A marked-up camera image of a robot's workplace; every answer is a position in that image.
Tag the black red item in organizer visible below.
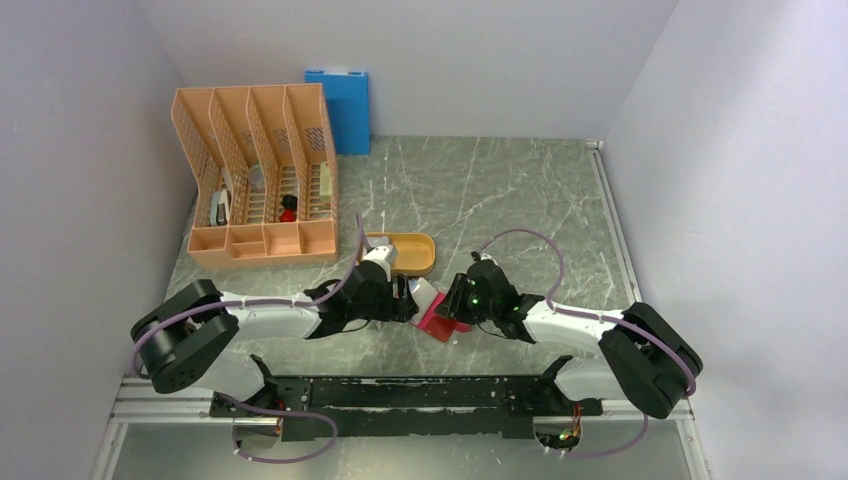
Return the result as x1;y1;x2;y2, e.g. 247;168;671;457
279;194;298;223

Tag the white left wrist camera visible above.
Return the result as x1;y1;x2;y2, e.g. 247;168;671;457
360;244;397;279

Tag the white stapler in organizer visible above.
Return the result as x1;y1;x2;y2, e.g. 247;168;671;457
208;188;231;227

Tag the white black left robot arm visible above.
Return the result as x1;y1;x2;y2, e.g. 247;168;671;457
130;260;437;416

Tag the red leather card holder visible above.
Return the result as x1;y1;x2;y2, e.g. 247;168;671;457
409;278;472;343

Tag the beige eraser block in organizer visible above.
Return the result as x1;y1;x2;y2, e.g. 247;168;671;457
319;162;334;204

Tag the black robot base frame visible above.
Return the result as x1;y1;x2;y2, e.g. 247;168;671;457
209;374;605;443

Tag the blue plastic box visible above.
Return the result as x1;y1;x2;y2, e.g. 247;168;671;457
304;70;371;156

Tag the orange plastic file organizer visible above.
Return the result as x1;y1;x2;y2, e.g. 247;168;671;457
171;83;340;269

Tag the yellow oval tray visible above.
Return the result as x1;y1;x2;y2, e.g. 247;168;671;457
366;232;436;277

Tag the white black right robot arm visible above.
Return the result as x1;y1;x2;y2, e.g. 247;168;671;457
435;259;703;419

